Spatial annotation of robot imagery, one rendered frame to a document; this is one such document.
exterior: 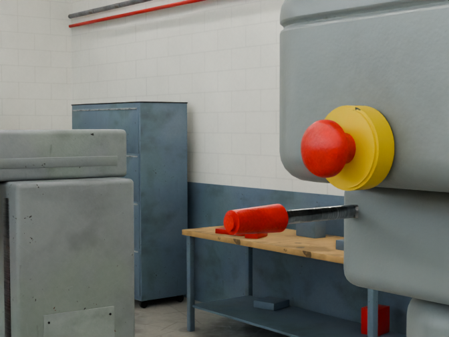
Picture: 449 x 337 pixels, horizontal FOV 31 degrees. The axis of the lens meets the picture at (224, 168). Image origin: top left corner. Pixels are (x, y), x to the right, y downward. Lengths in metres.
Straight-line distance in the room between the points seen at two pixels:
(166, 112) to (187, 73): 0.57
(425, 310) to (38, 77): 9.77
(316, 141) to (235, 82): 7.25
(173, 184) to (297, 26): 7.50
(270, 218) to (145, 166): 7.30
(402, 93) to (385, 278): 0.20
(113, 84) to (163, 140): 1.82
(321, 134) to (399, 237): 0.18
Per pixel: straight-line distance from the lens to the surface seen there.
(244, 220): 0.64
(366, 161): 0.57
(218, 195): 8.01
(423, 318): 0.75
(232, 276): 7.94
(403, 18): 0.58
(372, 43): 0.60
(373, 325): 5.62
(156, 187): 8.02
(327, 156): 0.56
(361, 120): 0.57
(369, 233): 0.73
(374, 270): 0.73
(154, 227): 8.04
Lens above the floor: 1.78
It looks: 3 degrees down
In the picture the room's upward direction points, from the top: straight up
